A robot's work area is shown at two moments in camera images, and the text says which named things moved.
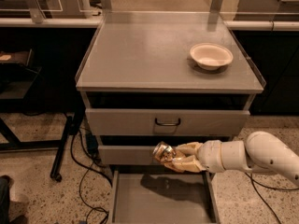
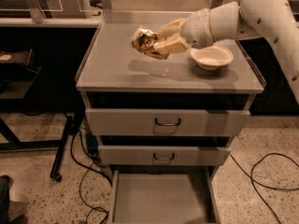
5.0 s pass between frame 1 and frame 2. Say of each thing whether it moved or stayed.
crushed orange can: moved
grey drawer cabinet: stayed
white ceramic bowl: stayed
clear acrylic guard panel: stayed
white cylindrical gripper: moved
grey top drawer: stayed
